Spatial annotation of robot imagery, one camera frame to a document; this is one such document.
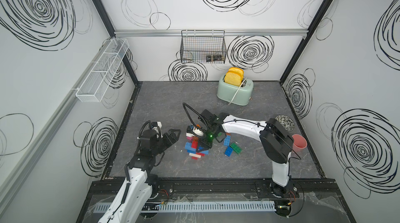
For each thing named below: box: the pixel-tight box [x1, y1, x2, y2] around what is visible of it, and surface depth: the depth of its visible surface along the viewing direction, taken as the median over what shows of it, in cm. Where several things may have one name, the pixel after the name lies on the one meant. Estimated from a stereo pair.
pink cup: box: [291, 133, 308, 153], surface depth 82 cm
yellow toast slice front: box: [224, 70, 243, 87], surface depth 98 cm
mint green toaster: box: [216, 74, 254, 106], surface depth 99 cm
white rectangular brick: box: [188, 152, 202, 159], surface depth 82 cm
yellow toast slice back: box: [227, 66, 245, 82], surface depth 98 cm
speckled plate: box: [275, 114, 295, 132], surface depth 98 cm
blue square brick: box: [224, 145, 234, 157], surface depth 86 cm
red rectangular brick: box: [191, 152, 206, 160], surface depth 82 cm
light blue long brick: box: [184, 141, 209, 155], surface depth 81 cm
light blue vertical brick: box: [223, 134, 231, 146], surface depth 90 cm
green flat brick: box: [229, 142, 243, 155], surface depth 87 cm
